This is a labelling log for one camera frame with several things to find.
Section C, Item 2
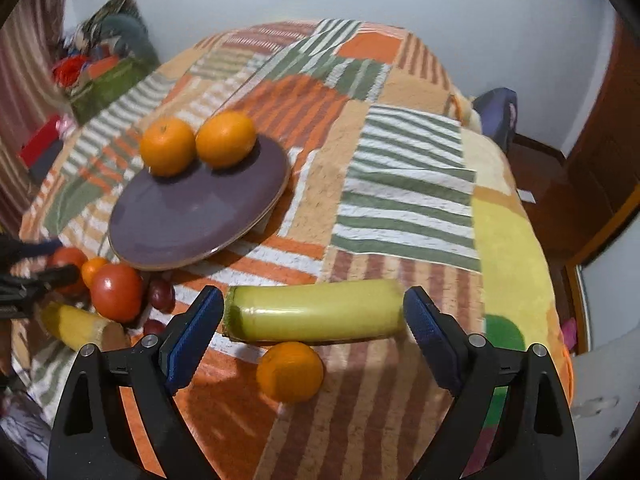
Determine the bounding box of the striped patchwork blanket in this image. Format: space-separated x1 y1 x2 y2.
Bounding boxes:
10 19 573 480

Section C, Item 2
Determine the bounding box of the green cushion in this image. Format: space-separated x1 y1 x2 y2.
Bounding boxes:
70 57 156 126

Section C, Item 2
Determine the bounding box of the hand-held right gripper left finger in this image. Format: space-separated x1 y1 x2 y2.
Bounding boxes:
47 285 226 480

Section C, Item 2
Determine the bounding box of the purple plate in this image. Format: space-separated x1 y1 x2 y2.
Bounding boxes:
107 132 292 270

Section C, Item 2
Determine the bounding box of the small tangerine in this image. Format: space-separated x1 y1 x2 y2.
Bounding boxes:
81 257 111 288

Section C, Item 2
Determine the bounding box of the yellow banana brown tip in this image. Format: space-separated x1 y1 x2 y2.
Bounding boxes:
40 302 128 353

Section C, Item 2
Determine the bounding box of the dark patterned pillow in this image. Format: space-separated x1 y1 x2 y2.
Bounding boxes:
75 0 161 71

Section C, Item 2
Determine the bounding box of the blue chair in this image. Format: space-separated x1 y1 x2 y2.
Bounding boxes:
472 87 518 153

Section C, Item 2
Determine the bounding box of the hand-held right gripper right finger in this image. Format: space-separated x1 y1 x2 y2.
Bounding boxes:
402 286 581 480

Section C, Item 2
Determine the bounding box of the large red tomato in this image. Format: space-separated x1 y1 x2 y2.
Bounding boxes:
90 263 146 324

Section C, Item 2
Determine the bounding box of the long yellow-green zucchini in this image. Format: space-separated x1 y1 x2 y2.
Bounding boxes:
222 279 406 345

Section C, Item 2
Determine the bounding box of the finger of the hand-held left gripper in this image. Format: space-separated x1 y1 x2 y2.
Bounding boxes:
0 237 64 267
0 264 82 320

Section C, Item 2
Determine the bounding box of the wooden door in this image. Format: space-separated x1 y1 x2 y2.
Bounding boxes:
565 20 640 266

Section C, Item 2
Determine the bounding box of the white furniture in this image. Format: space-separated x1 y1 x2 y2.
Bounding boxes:
570 335 640 461

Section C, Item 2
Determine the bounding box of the red cloth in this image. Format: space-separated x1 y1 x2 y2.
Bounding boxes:
52 55 93 86

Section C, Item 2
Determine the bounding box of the red box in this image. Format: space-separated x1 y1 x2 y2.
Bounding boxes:
19 115 63 168

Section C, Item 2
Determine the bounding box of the orange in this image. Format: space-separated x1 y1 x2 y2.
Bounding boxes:
195 110 258 169
139 116 196 177
256 341 325 404

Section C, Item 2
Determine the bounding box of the striped curtain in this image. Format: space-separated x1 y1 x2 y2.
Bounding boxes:
0 0 68 231

